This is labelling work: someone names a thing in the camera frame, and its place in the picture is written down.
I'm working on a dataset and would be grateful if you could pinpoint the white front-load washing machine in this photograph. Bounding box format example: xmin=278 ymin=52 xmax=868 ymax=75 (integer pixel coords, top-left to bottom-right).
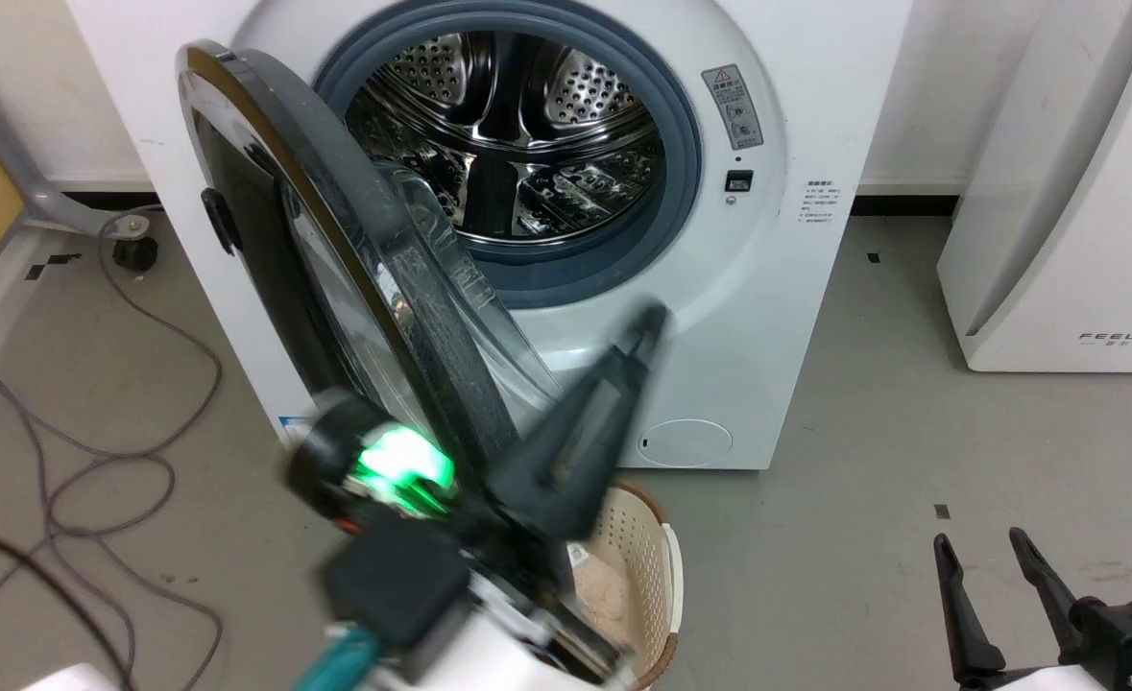
xmin=64 ymin=0 xmax=915 ymax=471

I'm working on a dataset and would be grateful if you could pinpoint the beige plastic laundry basket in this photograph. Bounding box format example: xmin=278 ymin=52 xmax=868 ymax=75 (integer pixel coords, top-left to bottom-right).
xmin=566 ymin=480 xmax=684 ymax=691

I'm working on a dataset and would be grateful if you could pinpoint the round black washing machine door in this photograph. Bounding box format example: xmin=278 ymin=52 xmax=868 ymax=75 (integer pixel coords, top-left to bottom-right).
xmin=175 ymin=38 xmax=566 ymax=481

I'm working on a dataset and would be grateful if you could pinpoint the round white filter cover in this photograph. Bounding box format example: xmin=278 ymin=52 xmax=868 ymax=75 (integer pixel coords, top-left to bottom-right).
xmin=638 ymin=418 xmax=733 ymax=468

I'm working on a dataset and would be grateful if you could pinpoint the grey floor cable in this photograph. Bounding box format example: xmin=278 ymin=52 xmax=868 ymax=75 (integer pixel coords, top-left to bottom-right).
xmin=0 ymin=205 xmax=227 ymax=691

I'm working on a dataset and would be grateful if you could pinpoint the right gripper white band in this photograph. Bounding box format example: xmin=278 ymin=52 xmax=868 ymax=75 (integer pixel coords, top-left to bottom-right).
xmin=931 ymin=526 xmax=1132 ymax=691

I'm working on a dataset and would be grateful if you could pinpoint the left arm teal cable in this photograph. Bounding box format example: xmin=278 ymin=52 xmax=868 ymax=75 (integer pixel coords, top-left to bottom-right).
xmin=289 ymin=629 xmax=380 ymax=691

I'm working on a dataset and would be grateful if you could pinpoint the white air purifier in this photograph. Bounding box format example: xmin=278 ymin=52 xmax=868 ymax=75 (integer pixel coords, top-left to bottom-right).
xmin=937 ymin=0 xmax=1132 ymax=373

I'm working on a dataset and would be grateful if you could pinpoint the pinkish cloth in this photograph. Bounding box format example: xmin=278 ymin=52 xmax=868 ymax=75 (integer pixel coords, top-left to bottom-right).
xmin=573 ymin=555 xmax=645 ymax=658

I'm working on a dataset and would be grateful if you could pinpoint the small printed text label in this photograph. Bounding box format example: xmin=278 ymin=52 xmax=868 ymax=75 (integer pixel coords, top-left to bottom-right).
xmin=798 ymin=179 xmax=843 ymax=226

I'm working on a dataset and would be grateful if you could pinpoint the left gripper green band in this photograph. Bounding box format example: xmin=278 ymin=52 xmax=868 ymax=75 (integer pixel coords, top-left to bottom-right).
xmin=280 ymin=300 xmax=672 ymax=688

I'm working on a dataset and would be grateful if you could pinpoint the stainless steel washer drum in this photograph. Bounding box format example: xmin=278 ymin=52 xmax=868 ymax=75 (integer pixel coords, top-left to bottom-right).
xmin=345 ymin=29 xmax=667 ymax=241

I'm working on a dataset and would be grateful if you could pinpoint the black floor cable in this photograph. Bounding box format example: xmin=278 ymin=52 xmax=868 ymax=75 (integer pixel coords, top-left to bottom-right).
xmin=0 ymin=531 xmax=136 ymax=691

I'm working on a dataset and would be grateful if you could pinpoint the grey metal frame leg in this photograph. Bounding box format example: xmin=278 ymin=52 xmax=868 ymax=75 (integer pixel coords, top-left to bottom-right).
xmin=0 ymin=104 xmax=152 ymax=239

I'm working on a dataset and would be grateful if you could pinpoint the black caster wheel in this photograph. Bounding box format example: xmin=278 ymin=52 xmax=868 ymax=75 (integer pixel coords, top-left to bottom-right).
xmin=112 ymin=235 xmax=159 ymax=273

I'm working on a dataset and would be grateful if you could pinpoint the grey rubber door gasket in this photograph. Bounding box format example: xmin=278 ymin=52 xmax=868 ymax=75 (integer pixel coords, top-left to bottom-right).
xmin=313 ymin=0 xmax=703 ymax=310

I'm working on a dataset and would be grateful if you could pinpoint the grey warning sticker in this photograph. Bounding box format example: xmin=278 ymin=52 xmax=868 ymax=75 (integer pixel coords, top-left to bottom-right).
xmin=701 ymin=64 xmax=764 ymax=151

